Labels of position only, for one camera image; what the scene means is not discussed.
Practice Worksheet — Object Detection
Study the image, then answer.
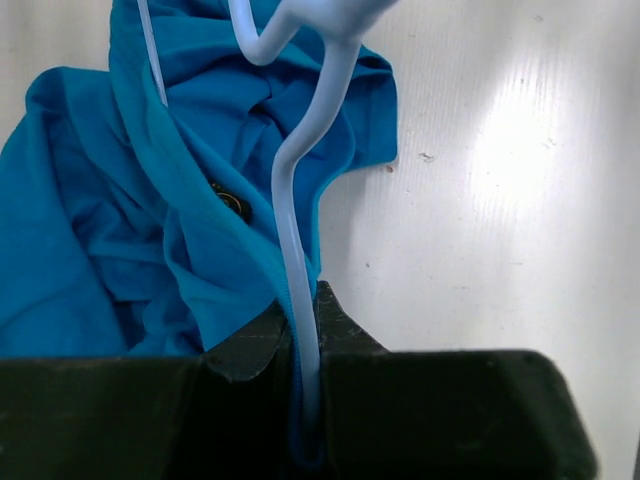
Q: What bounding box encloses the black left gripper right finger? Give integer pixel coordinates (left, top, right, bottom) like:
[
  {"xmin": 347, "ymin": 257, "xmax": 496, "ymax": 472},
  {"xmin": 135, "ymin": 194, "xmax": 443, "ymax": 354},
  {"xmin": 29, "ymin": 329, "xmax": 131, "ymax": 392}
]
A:
[{"xmin": 314, "ymin": 281, "xmax": 388, "ymax": 355}]

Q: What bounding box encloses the light blue wire hanger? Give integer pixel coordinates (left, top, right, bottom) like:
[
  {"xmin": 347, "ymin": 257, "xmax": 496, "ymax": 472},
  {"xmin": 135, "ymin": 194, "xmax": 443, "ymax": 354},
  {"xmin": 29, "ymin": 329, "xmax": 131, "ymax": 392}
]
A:
[{"xmin": 110, "ymin": 1, "xmax": 397, "ymax": 468}]

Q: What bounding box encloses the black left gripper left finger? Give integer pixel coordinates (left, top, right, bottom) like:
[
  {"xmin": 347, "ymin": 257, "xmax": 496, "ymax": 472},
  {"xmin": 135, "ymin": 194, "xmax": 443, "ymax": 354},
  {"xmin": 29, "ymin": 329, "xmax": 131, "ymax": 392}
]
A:
[{"xmin": 203, "ymin": 302, "xmax": 292, "ymax": 383}]

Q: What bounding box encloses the blue t shirt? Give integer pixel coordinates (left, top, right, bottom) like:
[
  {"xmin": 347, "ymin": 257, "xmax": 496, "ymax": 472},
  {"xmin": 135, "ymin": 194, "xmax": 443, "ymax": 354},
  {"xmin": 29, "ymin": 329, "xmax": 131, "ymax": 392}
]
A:
[{"xmin": 0, "ymin": 0, "xmax": 401, "ymax": 466}]

